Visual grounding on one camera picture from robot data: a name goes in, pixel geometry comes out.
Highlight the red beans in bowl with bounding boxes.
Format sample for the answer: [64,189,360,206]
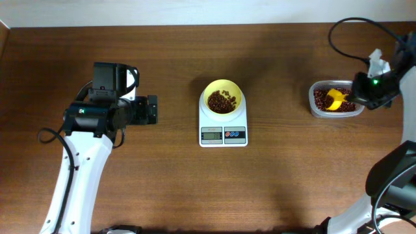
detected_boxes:
[207,90,237,114]

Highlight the white digital kitchen scale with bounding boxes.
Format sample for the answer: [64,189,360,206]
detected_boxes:
[198,90,248,148]

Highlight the red beans in container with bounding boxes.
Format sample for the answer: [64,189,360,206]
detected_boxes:
[313,88,356,112]

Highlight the yellow measuring scoop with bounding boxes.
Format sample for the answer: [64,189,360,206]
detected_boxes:
[326,88,348,111]

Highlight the yellow plastic bowl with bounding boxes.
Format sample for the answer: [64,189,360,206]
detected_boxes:
[202,79,243,115]

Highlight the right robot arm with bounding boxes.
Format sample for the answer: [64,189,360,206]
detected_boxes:
[313,32,415,234]

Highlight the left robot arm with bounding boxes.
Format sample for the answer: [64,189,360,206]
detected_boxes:
[40,62,158,233]

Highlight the clear plastic bean container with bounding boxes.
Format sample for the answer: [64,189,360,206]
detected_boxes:
[309,80,365,119]

